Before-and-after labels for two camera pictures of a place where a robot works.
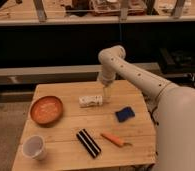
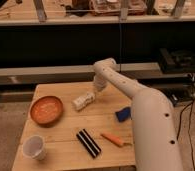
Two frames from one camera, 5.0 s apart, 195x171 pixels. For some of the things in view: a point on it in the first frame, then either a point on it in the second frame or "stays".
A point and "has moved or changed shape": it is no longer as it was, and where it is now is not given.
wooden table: x=88 y=126 stays
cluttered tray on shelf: x=111 y=8 stays
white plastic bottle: x=88 y=101 has moved or changed shape
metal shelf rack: x=59 y=42 stays
